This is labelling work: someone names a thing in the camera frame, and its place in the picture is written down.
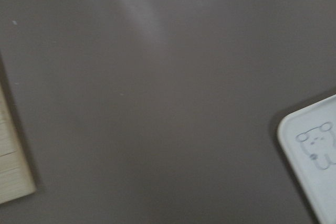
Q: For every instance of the cream bunny print tray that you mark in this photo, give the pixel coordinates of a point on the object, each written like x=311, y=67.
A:
x=307, y=137

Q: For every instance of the bamboo cutting board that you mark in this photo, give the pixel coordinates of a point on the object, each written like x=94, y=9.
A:
x=17, y=179

